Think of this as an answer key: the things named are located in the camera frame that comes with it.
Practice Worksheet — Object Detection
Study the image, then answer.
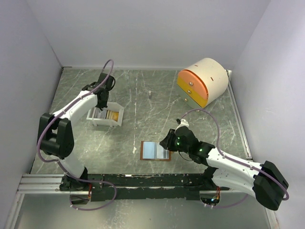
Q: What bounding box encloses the white card tray box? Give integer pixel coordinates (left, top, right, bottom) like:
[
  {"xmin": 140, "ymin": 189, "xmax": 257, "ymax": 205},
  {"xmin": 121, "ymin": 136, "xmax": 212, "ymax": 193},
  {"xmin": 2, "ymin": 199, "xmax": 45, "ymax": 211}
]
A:
[{"xmin": 86, "ymin": 102, "xmax": 124, "ymax": 127}]

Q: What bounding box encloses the brown leather card holder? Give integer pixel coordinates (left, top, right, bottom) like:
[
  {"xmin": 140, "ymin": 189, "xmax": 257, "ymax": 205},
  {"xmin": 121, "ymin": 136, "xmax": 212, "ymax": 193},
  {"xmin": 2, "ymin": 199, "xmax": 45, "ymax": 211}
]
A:
[{"xmin": 140, "ymin": 141, "xmax": 171, "ymax": 161}]

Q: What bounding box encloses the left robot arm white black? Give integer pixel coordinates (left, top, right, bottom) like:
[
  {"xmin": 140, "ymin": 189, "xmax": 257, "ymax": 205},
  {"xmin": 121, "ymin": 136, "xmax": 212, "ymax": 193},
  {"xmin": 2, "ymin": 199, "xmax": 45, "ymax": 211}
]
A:
[{"xmin": 37, "ymin": 73, "xmax": 115, "ymax": 191}]

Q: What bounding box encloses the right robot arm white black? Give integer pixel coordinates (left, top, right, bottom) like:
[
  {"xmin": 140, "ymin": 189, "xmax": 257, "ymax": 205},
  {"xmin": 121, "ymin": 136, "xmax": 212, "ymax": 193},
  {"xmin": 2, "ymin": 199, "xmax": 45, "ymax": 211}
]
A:
[{"xmin": 160, "ymin": 126, "xmax": 289, "ymax": 211}]

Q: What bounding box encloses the stack of cards in tray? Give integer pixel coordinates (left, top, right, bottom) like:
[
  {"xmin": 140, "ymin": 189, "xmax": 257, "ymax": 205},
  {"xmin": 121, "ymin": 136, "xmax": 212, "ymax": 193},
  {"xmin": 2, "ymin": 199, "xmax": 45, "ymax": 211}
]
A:
[{"xmin": 93, "ymin": 109, "xmax": 119, "ymax": 121}]

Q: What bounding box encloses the cream round drawer cabinet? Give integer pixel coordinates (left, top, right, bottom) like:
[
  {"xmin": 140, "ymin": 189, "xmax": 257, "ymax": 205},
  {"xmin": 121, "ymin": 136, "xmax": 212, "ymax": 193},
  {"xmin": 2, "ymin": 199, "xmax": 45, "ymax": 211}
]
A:
[{"xmin": 177, "ymin": 58, "xmax": 229, "ymax": 108}]

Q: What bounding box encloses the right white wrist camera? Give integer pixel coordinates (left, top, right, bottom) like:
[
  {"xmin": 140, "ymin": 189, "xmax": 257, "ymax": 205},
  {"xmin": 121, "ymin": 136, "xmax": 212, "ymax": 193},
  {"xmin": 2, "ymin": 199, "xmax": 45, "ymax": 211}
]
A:
[{"xmin": 176, "ymin": 119, "xmax": 189, "ymax": 129}]

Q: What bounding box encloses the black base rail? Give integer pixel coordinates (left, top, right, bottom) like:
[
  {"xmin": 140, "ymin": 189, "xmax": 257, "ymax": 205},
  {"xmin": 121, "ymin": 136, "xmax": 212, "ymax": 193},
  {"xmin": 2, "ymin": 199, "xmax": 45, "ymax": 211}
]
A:
[{"xmin": 60, "ymin": 174, "xmax": 217, "ymax": 202}]

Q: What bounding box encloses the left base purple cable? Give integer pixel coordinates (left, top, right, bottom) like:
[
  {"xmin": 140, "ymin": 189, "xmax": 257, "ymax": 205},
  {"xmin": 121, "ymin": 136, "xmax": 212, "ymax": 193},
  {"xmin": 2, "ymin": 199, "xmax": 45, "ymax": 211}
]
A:
[{"xmin": 69, "ymin": 180, "xmax": 119, "ymax": 212}]

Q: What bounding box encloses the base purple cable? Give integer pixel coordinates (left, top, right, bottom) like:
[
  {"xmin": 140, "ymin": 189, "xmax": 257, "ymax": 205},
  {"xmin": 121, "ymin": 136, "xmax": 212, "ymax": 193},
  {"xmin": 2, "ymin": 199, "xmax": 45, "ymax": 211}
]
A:
[
  {"xmin": 69, "ymin": 180, "xmax": 119, "ymax": 212},
  {"xmin": 203, "ymin": 190, "xmax": 250, "ymax": 208}
]

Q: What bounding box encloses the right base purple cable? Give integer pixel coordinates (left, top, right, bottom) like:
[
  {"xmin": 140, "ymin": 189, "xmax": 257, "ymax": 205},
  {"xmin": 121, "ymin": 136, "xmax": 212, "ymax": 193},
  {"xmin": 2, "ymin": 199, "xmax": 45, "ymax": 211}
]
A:
[{"xmin": 203, "ymin": 190, "xmax": 250, "ymax": 208}]

